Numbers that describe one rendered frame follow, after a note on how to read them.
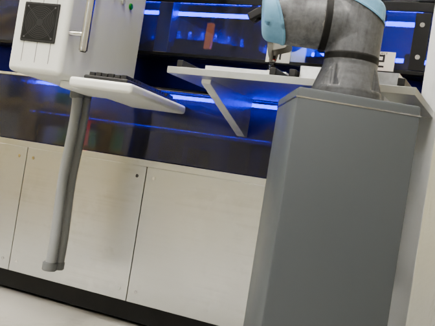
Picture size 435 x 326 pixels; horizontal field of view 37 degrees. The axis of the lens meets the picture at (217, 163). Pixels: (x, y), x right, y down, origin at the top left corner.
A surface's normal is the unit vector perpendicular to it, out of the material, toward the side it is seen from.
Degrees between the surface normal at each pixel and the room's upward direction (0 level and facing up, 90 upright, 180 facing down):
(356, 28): 92
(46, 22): 90
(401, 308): 90
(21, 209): 90
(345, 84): 72
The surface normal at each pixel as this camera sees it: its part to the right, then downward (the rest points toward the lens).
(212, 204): -0.41, -0.07
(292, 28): -0.11, 0.53
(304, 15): -0.03, 0.04
